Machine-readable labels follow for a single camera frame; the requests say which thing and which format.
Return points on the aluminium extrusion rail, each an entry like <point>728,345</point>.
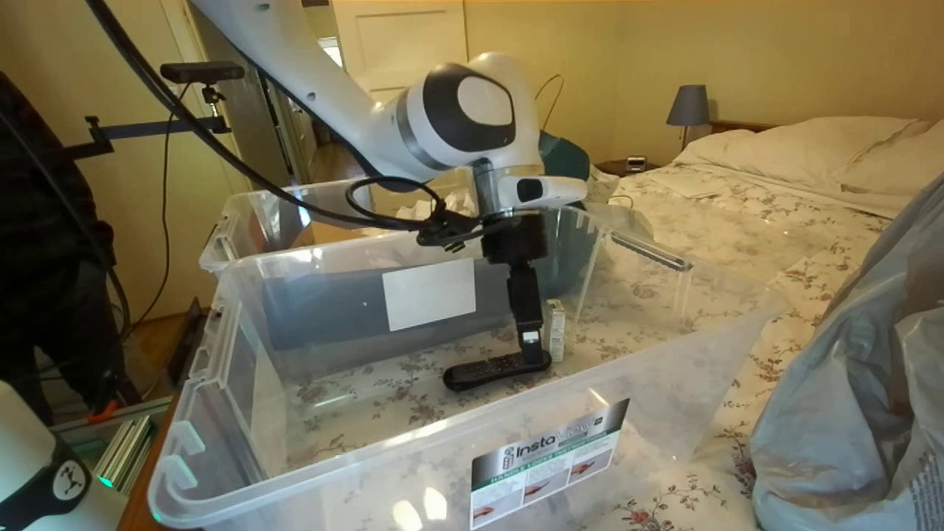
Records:
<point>122,454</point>

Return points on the grey blue clothing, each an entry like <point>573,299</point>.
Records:
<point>858,393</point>

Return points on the white pillow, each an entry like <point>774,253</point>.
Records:
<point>787,150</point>
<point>904,165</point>

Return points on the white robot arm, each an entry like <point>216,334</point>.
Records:
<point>325,78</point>

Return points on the small clear plastic bag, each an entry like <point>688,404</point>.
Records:
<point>557,328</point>

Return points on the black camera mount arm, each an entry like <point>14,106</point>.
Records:
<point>150,128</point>

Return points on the wooden headboard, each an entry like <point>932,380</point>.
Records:
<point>743,126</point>

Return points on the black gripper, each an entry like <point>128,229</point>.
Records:
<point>519,241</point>

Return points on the white device with black band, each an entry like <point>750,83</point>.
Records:
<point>30,463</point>

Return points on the black remote control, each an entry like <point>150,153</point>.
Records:
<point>496,374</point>

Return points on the wooden bed frame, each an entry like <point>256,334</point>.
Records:
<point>137,520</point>

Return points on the grey table lamp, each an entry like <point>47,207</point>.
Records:
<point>688,106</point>

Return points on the white panel door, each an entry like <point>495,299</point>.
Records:
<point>415,39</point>

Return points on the teal fabric bag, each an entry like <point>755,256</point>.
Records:
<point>569,157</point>

